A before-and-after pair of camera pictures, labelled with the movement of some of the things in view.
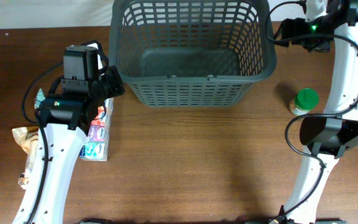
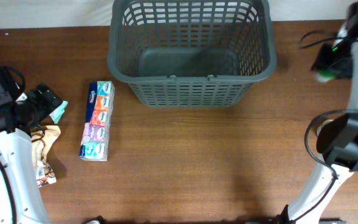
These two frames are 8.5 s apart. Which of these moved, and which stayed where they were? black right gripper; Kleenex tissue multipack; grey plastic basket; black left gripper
Moved: black left gripper; black right gripper
Stayed: grey plastic basket; Kleenex tissue multipack
